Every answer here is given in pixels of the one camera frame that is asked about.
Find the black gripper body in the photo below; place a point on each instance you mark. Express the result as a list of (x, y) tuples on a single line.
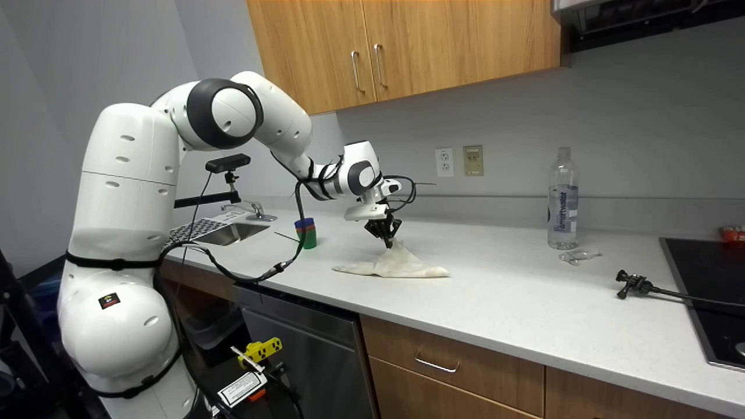
[(383, 226)]

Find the cream stained towel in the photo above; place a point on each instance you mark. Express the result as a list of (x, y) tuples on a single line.
[(394, 263)]

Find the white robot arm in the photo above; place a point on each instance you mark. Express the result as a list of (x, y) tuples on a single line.
[(115, 325)]

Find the stainless dishwasher front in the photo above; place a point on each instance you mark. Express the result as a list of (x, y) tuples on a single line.
[(322, 355)]

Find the metal sink basin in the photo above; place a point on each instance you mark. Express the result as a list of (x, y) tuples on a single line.
[(215, 230)]

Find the yellow black tool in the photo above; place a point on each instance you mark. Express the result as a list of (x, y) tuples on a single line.
[(256, 350)]

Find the clear plastic water bottle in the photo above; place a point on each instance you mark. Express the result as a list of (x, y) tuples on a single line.
[(562, 204)]

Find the upper wooden cabinet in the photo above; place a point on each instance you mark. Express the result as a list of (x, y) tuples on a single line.
[(428, 44)]

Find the white red device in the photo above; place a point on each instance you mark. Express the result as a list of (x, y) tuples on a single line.
[(239, 390)]

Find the black clamp tool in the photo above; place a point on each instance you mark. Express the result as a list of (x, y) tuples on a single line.
[(639, 285)]

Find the black range hood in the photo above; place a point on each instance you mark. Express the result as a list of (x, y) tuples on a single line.
[(590, 23)]

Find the black induction cooktop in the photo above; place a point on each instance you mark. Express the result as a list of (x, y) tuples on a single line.
[(712, 277)]

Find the red object at edge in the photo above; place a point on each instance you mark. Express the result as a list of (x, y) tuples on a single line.
[(732, 234)]

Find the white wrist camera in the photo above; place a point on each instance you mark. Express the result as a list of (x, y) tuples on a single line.
[(365, 213)]

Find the white wall outlet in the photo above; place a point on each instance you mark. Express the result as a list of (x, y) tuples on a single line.
[(443, 162)]

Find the beige wall switch plate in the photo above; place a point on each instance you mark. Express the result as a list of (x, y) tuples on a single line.
[(473, 162)]

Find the silver drawer handle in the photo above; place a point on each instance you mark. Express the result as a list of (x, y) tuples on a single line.
[(436, 367)]

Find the left cabinet handle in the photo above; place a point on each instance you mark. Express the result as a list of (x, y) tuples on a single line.
[(354, 63)]

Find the cabinet handle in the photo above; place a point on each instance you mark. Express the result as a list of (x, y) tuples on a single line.
[(377, 66), (354, 63)]

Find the right cabinet handle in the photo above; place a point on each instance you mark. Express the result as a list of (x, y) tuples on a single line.
[(377, 66)]

